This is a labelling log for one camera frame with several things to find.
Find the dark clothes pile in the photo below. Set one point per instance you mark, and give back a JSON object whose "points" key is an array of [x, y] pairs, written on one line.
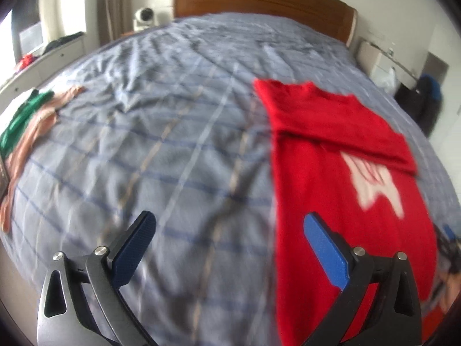
{"points": [[63, 41]]}

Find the pink garment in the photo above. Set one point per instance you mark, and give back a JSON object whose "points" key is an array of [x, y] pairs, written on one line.
{"points": [[25, 140]]}

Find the black and blue backpack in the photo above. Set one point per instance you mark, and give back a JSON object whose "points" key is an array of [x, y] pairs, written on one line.
{"points": [[421, 104]]}

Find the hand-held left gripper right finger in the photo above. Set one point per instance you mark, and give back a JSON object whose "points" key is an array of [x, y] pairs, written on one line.
{"points": [[326, 252]]}

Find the white camera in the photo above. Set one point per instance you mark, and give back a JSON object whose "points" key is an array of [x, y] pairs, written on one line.
{"points": [[145, 16]]}

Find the white garment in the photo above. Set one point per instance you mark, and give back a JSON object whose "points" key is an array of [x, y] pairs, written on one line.
{"points": [[21, 99]]}

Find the white window bench cabinet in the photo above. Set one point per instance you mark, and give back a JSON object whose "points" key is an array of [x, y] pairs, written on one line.
{"points": [[46, 65]]}

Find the beige curtain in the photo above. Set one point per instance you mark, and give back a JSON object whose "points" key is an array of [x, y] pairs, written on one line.
{"points": [[110, 7]]}

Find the green garment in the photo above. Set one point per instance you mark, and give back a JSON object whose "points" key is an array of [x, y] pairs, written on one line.
{"points": [[18, 122]]}

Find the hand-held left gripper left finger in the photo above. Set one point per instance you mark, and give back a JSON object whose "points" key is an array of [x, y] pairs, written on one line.
{"points": [[135, 248]]}

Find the window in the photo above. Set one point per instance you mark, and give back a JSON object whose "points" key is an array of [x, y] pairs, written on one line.
{"points": [[30, 34]]}

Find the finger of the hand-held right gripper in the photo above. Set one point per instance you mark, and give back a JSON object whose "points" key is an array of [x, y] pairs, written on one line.
{"points": [[447, 230]]}

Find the small red cloth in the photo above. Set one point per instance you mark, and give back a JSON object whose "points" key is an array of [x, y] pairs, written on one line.
{"points": [[27, 61]]}

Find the red sweater with white print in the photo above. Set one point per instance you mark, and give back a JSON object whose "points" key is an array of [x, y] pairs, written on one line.
{"points": [[313, 173]]}

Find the white plastic bag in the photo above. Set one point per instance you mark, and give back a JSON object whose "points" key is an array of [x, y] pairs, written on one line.
{"points": [[387, 81]]}

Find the white nightstand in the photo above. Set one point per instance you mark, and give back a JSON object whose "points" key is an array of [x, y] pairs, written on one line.
{"points": [[374, 57]]}

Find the bed with grey plaid sheet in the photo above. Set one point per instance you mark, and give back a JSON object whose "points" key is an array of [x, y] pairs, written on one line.
{"points": [[162, 133]]}

